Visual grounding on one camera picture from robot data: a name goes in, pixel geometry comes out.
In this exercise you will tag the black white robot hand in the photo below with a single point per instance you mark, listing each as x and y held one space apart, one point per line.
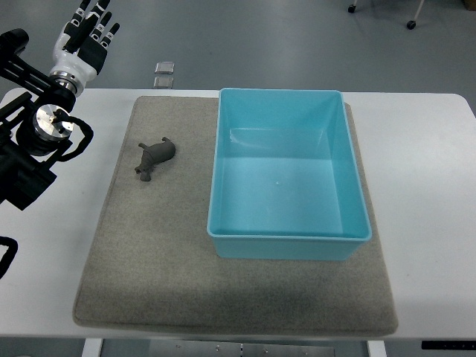
82 46

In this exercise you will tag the brown hippo toy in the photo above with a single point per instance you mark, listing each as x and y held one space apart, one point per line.
152 155

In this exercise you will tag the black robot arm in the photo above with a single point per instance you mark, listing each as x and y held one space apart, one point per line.
37 129

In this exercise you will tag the blue plastic box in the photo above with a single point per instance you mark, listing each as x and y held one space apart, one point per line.
286 184

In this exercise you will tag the upper floor socket plate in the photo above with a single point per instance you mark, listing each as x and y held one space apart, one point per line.
166 67

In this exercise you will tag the floor socket plate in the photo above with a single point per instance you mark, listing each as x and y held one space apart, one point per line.
166 67
161 82

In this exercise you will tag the lower floor socket plate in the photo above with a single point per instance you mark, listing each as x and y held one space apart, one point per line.
161 82

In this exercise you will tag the grey felt mat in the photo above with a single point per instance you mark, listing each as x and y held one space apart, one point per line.
152 265

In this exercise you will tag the black caster wheel right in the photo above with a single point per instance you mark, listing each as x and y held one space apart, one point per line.
411 25

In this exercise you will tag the black control panel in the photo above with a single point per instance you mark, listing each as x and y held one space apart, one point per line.
449 345

